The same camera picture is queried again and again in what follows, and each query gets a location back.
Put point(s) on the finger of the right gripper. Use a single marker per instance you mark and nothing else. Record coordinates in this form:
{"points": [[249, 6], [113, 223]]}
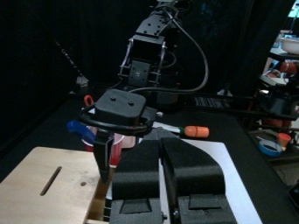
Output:
{"points": [[159, 133], [103, 154]]}

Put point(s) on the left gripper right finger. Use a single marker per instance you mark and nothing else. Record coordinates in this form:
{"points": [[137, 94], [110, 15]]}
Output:
{"points": [[194, 180]]}

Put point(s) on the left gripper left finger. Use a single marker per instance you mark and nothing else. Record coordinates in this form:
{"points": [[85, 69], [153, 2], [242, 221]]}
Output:
{"points": [[137, 180]]}

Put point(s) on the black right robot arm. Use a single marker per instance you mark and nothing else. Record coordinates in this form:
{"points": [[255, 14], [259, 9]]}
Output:
{"points": [[150, 43]]}

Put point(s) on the white cutting board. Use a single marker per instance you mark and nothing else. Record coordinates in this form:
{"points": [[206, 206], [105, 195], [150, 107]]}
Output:
{"points": [[234, 180]]}

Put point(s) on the red plastic cup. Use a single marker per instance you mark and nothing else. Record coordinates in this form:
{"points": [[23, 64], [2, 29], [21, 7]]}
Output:
{"points": [[119, 147]]}

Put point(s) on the blue plastic utensil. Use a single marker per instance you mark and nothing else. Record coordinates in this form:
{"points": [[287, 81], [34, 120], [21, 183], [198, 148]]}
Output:
{"points": [[79, 129]]}

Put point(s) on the red plastic utensil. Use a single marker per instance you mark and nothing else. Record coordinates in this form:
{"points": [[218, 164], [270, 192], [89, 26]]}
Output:
{"points": [[89, 100]]}

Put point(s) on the wooden box with red front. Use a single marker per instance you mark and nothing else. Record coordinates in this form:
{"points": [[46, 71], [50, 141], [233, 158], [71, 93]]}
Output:
{"points": [[39, 178]]}

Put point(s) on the blue tape roll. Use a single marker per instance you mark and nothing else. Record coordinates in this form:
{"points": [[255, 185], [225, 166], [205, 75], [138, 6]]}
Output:
{"points": [[270, 147]]}

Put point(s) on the small orange cup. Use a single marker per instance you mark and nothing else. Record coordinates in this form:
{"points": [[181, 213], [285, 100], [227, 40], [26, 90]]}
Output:
{"points": [[285, 138]]}

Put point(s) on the black storage shelf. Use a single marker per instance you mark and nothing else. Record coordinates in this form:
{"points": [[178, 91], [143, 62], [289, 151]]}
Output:
{"points": [[278, 99]]}

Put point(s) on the round red object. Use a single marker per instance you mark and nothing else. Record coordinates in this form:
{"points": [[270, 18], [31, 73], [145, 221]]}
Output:
{"points": [[289, 67]]}

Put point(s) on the white bowl on shelf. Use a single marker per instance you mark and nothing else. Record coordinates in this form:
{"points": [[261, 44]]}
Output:
{"points": [[290, 44]]}

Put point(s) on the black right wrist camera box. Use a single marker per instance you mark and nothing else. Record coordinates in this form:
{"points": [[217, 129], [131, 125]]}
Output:
{"points": [[121, 109]]}

